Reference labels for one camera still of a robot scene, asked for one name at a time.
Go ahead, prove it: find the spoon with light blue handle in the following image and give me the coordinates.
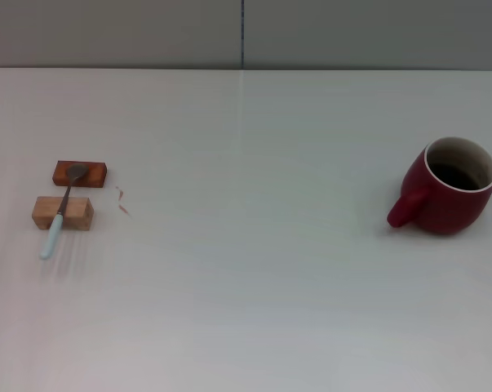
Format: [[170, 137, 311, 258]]
[[40, 163, 88, 261]]

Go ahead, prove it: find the red ceramic coffee cup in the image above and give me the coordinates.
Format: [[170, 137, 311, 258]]
[[386, 136, 492, 236]]

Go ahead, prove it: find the reddish brown wooden block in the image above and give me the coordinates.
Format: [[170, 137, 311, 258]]
[[51, 160, 109, 189]]

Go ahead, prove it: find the light tan wooden block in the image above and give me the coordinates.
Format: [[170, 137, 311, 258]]
[[31, 195, 95, 231]]

